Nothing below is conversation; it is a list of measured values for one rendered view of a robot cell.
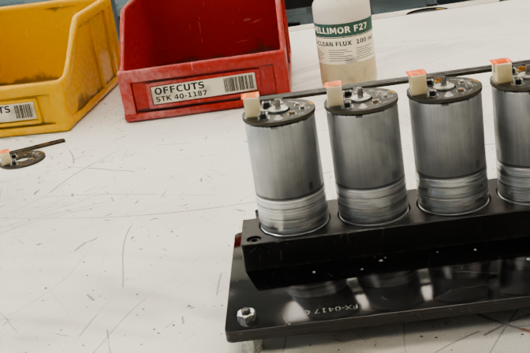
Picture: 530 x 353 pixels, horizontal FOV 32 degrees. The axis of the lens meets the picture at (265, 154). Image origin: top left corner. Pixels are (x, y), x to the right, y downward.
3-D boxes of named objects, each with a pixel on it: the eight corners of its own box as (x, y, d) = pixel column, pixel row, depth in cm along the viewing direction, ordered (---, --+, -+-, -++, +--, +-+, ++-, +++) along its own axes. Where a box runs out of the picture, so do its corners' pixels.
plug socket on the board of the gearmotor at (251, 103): (268, 115, 31) (265, 96, 30) (243, 119, 31) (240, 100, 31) (268, 108, 31) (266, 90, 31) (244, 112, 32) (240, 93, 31)
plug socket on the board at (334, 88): (351, 104, 31) (348, 85, 30) (326, 107, 31) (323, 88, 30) (349, 97, 31) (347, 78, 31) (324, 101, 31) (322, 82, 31)
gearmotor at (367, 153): (415, 243, 31) (401, 102, 30) (344, 252, 31) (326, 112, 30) (406, 214, 34) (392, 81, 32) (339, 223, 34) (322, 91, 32)
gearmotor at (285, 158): (334, 254, 32) (315, 113, 30) (263, 262, 32) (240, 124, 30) (330, 224, 34) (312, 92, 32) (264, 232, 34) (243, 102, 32)
